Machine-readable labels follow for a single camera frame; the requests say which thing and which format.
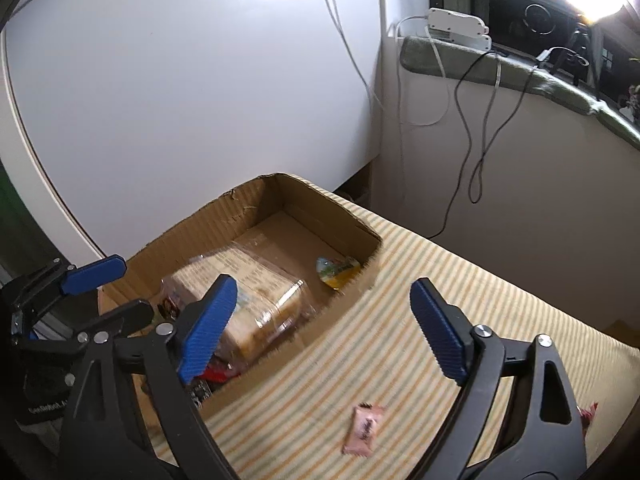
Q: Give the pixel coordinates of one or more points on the small figurine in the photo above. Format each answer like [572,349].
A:
[631,102]

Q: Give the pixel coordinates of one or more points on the black charger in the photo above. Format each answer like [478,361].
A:
[562,60]

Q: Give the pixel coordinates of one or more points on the clear bread packet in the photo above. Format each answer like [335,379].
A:
[270,290]

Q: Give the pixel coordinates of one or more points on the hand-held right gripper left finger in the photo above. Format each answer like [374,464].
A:
[207,330]

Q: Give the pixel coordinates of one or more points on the pink candy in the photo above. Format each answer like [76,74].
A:
[365,427]

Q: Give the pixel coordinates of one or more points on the red candy wrapper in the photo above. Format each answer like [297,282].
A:
[222,371]

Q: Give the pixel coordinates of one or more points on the cardboard box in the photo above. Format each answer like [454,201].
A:
[300,205]

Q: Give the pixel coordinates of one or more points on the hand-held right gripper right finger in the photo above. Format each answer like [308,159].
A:
[440,330]

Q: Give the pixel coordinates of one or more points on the white power strip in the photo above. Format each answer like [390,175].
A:
[457,27]

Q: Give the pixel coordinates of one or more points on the yellow snack packet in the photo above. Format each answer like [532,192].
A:
[337,272]

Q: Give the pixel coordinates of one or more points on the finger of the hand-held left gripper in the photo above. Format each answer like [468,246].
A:
[95,272]
[130,314]

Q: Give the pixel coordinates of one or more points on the window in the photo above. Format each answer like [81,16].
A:
[505,10]

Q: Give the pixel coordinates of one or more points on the red candy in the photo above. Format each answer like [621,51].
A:
[587,415]

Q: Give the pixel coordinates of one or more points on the white wardrobe panel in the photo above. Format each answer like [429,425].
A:
[175,100]

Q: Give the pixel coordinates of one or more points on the striped table cloth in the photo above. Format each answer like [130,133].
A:
[400,265]

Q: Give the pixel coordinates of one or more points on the grey green sill cover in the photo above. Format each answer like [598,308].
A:
[425,57]

